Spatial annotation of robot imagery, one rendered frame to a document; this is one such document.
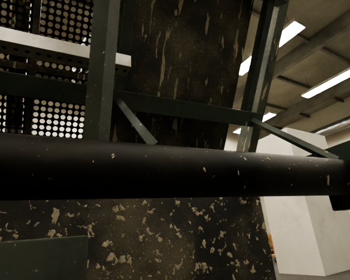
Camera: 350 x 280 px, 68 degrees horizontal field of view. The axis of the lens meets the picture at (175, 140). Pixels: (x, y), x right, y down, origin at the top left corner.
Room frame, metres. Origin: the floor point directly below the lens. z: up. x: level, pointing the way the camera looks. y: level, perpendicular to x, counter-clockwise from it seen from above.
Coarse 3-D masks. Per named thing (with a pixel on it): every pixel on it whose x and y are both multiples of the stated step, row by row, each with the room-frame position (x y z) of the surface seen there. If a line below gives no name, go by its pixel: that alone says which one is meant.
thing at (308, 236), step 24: (264, 144) 3.51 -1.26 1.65; (288, 144) 3.21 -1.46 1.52; (288, 216) 3.41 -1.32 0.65; (312, 216) 3.21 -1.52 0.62; (336, 216) 3.49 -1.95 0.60; (288, 240) 3.48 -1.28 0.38; (312, 240) 3.22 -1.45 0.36; (336, 240) 3.41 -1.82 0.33; (288, 264) 3.54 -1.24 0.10; (312, 264) 3.28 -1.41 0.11; (336, 264) 3.33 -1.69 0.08
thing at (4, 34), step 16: (0, 32) 0.48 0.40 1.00; (16, 32) 0.50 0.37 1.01; (0, 48) 0.51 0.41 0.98; (16, 48) 0.52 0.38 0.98; (32, 48) 0.52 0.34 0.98; (48, 48) 0.53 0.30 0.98; (64, 48) 0.55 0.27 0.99; (80, 48) 0.56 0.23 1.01; (80, 64) 0.60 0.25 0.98; (128, 64) 0.63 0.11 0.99
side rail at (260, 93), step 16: (288, 0) 1.06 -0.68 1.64; (272, 16) 1.11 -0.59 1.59; (272, 32) 1.13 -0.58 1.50; (272, 48) 1.17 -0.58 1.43; (272, 64) 1.22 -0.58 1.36; (256, 96) 1.31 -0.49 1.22; (256, 112) 1.34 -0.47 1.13; (256, 128) 1.39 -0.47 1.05; (240, 144) 1.50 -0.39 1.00; (256, 144) 1.45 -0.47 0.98
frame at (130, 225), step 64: (0, 192) 0.45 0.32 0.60; (64, 192) 0.50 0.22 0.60; (128, 192) 0.56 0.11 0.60; (192, 192) 0.64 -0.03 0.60; (256, 192) 0.73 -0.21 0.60; (320, 192) 0.85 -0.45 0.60; (0, 256) 0.43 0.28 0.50; (64, 256) 0.47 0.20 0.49; (128, 256) 1.04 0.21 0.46; (192, 256) 1.17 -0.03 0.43; (256, 256) 1.32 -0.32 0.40
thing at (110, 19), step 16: (96, 0) 0.44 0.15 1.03; (112, 0) 0.44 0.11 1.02; (96, 16) 0.45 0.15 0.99; (112, 16) 0.46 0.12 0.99; (96, 32) 0.46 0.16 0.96; (112, 32) 0.47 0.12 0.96; (96, 48) 0.47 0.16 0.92; (112, 48) 0.49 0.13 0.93; (96, 64) 0.48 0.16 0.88; (112, 64) 0.50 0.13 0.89; (96, 80) 0.49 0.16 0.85; (112, 80) 0.52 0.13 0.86; (96, 96) 0.50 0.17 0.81; (112, 96) 0.53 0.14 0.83; (96, 112) 0.51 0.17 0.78; (128, 112) 0.81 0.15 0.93; (96, 128) 0.52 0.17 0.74; (144, 128) 0.69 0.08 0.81; (272, 128) 1.18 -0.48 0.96; (304, 144) 1.05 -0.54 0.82
